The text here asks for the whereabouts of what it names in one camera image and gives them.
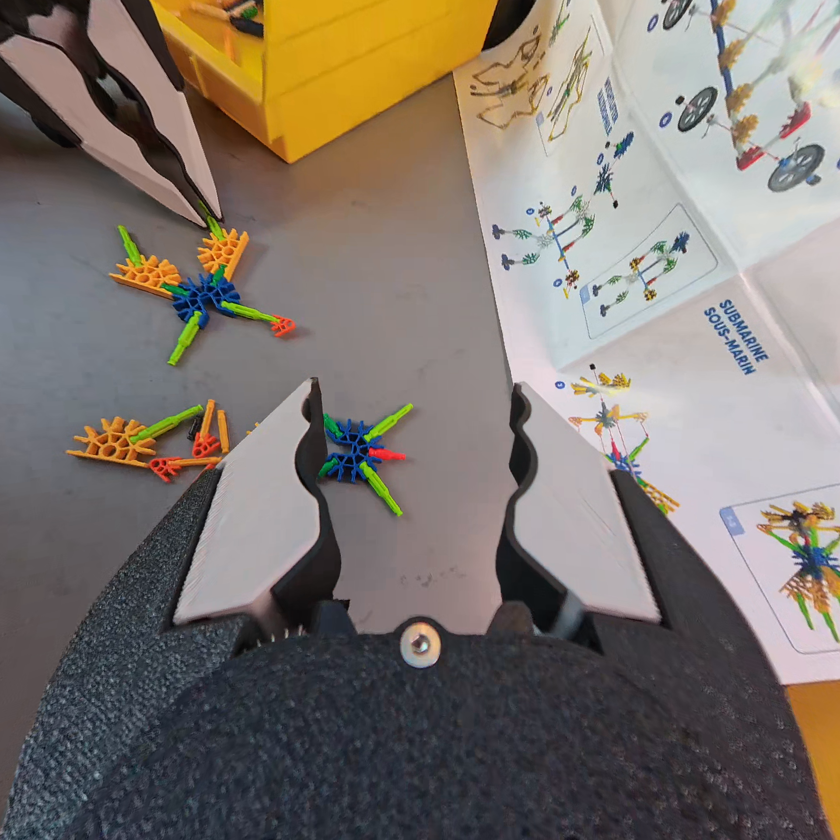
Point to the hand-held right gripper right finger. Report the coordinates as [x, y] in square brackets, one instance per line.
[577, 531]

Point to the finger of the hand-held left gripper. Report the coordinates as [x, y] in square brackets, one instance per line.
[148, 72]
[59, 92]

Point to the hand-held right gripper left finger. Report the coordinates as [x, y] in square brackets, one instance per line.
[256, 525]

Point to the plain yellow rod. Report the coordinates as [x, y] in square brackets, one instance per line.
[223, 430]

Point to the small blue connector green rods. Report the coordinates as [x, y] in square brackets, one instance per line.
[354, 449]

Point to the large blue connector fan assembly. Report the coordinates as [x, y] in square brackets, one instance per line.
[200, 295]

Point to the grey desk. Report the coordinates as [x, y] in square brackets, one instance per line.
[380, 262]

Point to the pile of toy pieces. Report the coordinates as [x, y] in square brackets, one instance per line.
[229, 16]

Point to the toy instruction sheet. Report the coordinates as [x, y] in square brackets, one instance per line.
[656, 394]

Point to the yellow fan connector green rod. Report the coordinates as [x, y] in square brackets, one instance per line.
[111, 443]

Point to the yellow storage bin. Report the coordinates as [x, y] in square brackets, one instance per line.
[367, 65]

